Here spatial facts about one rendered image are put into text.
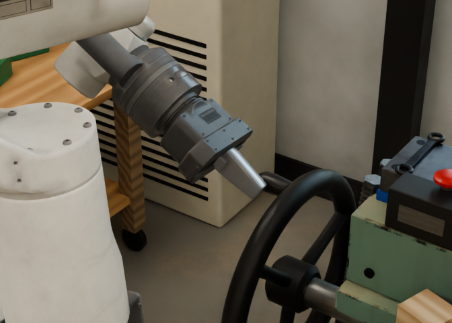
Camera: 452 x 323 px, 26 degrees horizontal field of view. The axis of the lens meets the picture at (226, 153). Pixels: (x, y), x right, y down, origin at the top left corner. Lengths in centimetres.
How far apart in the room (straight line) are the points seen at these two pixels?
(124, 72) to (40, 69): 122
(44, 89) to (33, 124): 172
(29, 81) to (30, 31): 182
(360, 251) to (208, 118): 24
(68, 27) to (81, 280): 14
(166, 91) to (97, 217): 61
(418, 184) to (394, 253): 8
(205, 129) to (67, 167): 64
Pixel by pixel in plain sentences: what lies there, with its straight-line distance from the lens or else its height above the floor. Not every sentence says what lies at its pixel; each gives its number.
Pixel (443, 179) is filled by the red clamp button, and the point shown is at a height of 102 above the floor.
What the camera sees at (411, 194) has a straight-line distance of 101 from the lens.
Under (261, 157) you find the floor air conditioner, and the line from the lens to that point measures 272.
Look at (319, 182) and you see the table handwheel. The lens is 113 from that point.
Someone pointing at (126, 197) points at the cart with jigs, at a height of 18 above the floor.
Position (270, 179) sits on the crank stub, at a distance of 115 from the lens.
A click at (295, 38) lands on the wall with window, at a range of 261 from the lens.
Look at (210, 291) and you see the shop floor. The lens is 245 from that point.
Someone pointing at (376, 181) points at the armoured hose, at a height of 97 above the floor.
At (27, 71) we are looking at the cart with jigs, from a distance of 233.
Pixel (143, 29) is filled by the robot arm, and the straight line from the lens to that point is 118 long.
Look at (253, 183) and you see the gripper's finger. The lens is 114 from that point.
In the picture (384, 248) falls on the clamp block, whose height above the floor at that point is 93.
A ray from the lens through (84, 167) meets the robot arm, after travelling 51.
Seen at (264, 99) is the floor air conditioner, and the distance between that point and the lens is 264.
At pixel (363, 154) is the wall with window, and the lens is 266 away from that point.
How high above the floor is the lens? 156
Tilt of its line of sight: 32 degrees down
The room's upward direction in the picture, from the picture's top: straight up
